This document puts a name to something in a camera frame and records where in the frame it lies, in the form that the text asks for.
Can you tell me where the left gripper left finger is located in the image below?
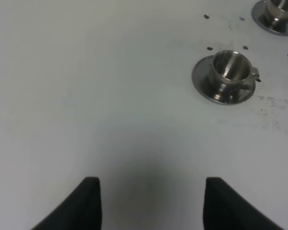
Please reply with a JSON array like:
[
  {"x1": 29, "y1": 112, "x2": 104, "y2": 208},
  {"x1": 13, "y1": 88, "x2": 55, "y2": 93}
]
[{"x1": 33, "y1": 177, "x2": 102, "y2": 230}]

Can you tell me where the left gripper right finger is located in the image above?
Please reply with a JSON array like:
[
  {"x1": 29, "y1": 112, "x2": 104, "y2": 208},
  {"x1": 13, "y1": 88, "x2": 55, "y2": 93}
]
[{"x1": 203, "y1": 177, "x2": 282, "y2": 230}]

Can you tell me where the near steel saucer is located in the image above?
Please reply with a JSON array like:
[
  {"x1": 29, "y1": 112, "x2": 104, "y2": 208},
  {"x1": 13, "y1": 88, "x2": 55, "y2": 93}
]
[{"x1": 192, "y1": 55, "x2": 256, "y2": 104}]

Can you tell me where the steel saucer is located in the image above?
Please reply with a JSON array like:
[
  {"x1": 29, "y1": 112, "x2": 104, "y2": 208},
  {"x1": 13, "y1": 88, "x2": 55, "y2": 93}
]
[
  {"x1": 251, "y1": 0, "x2": 288, "y2": 36},
  {"x1": 192, "y1": 55, "x2": 256, "y2": 104}
]

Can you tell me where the near steel teacup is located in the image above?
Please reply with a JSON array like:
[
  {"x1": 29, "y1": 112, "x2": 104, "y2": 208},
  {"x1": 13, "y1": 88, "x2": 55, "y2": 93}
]
[{"x1": 208, "y1": 50, "x2": 260, "y2": 92}]

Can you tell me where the steel teacup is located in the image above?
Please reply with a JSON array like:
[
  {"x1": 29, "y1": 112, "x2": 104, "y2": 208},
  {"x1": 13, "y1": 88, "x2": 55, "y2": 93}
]
[
  {"x1": 208, "y1": 50, "x2": 260, "y2": 92},
  {"x1": 267, "y1": 0, "x2": 288, "y2": 24}
]

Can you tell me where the far steel saucer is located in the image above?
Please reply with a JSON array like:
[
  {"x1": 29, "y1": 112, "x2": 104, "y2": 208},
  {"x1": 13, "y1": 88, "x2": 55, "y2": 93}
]
[{"x1": 251, "y1": 0, "x2": 288, "y2": 36}]

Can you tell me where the far steel teacup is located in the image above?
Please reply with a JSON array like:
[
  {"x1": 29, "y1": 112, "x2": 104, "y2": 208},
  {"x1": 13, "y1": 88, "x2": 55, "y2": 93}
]
[{"x1": 267, "y1": 0, "x2": 288, "y2": 24}]

